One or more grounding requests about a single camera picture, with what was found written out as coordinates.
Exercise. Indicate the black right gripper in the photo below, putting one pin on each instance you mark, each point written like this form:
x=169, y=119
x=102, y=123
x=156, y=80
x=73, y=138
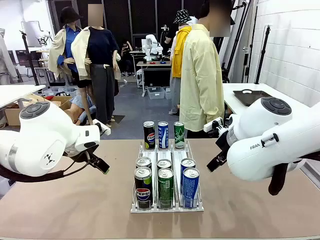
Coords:
x=223, y=145

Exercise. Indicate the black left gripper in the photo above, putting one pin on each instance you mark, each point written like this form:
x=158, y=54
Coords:
x=82, y=155

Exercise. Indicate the blue Pocari Sweat can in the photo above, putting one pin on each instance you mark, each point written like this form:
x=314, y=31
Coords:
x=187, y=163
x=191, y=190
x=163, y=136

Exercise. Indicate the black Pepsi can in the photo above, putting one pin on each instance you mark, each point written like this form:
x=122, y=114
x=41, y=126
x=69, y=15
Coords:
x=143, y=190
x=149, y=136
x=143, y=162

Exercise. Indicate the dark brown serving tray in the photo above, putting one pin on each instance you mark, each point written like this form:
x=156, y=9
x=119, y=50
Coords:
x=250, y=97

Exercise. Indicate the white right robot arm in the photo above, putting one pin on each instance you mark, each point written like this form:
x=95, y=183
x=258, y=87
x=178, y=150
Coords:
x=270, y=155

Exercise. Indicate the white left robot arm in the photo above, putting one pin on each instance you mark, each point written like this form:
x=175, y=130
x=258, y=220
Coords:
x=45, y=140

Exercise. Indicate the person in yellow shirt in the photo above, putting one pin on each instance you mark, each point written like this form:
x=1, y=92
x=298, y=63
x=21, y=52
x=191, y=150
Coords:
x=200, y=80

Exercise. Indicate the seated person in black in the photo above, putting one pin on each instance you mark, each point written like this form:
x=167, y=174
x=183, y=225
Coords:
x=127, y=53

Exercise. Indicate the clear acrylic can rack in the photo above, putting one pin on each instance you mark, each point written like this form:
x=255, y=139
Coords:
x=175, y=155

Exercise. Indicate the green Chilsung cider can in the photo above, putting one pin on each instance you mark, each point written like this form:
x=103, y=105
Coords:
x=165, y=190
x=164, y=163
x=179, y=136

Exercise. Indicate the mannequin in light blue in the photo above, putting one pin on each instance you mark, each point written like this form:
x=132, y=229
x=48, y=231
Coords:
x=80, y=107

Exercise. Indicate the mannequin with navy top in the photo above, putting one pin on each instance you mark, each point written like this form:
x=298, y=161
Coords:
x=102, y=75

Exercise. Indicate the grey plastic crate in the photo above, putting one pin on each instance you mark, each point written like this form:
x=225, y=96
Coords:
x=155, y=93

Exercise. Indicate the brown cardboard box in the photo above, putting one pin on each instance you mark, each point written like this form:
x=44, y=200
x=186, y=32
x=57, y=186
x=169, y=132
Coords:
x=12, y=116

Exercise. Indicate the grey background work table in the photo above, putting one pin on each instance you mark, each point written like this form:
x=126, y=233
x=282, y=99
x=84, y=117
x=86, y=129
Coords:
x=152, y=64

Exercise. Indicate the mannequin with yellow hoodie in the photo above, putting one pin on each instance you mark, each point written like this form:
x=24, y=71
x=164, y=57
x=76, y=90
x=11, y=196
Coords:
x=178, y=55

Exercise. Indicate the black upright stand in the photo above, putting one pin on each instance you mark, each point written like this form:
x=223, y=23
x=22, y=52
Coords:
x=262, y=55

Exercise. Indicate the mannequin with black hat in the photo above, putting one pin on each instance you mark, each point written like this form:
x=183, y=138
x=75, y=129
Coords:
x=67, y=45

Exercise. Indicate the black leaning tripod poles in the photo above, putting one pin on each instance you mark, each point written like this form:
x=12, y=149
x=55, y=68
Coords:
x=237, y=37

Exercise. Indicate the black light stand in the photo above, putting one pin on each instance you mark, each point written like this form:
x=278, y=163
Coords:
x=29, y=57

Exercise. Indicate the small white background robot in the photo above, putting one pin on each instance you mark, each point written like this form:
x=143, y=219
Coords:
x=150, y=45

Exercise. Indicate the mannequin in beige coat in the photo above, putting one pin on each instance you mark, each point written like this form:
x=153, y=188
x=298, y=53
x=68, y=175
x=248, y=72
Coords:
x=6, y=57

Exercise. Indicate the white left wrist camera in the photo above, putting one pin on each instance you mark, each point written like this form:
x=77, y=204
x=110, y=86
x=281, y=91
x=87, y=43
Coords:
x=103, y=128

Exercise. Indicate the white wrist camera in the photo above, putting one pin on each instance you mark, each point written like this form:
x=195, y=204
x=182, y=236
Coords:
x=212, y=125
x=103, y=128

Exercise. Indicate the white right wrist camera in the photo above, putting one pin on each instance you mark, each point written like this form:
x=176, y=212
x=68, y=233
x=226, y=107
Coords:
x=212, y=125

